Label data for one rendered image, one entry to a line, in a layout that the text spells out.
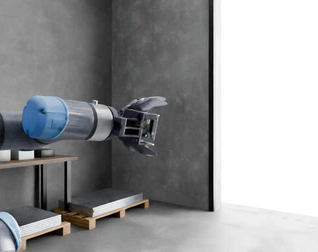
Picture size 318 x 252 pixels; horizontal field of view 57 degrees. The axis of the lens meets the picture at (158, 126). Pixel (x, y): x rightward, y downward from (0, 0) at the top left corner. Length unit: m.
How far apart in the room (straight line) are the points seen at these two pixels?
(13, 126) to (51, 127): 0.10
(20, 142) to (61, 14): 4.61
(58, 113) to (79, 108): 0.05
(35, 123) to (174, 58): 4.40
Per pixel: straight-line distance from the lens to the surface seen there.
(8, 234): 0.90
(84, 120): 0.54
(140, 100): 0.70
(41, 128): 0.51
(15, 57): 4.54
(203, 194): 4.59
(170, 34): 4.99
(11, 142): 0.59
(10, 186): 4.49
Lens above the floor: 1.26
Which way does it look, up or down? level
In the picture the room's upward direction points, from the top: straight up
